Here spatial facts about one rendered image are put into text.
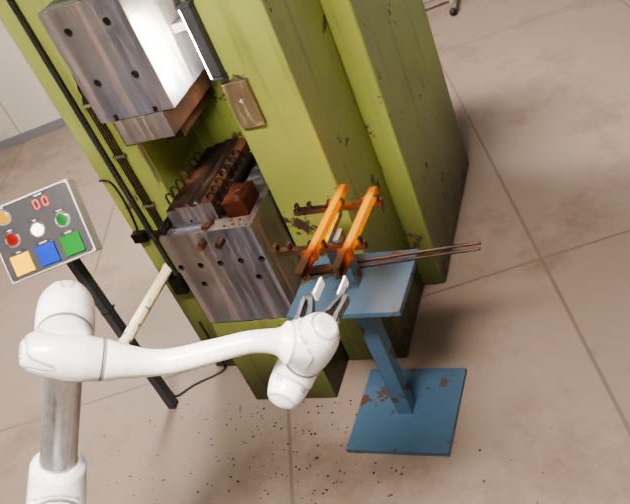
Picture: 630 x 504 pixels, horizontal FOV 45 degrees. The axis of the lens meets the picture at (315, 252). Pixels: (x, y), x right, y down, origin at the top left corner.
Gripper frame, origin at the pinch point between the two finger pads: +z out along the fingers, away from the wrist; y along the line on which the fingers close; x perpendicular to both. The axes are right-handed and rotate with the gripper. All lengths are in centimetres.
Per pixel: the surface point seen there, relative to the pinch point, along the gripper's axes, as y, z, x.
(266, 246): -44, 39, -15
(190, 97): -60, 59, 37
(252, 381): -78, 34, -82
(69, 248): -110, 20, 6
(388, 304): 4.1, 19.2, -26.0
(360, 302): -6.0, 20.6, -26.0
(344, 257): 0.7, 11.6, 0.8
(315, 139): -20, 57, 15
